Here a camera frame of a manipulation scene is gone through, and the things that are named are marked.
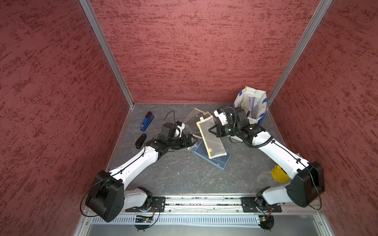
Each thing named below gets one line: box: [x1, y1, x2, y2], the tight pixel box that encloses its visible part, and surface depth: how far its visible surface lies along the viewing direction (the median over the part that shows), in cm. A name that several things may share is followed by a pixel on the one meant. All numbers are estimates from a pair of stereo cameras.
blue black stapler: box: [140, 111, 155, 132], surface depth 109 cm
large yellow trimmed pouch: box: [196, 115, 227, 160], surface depth 81 cm
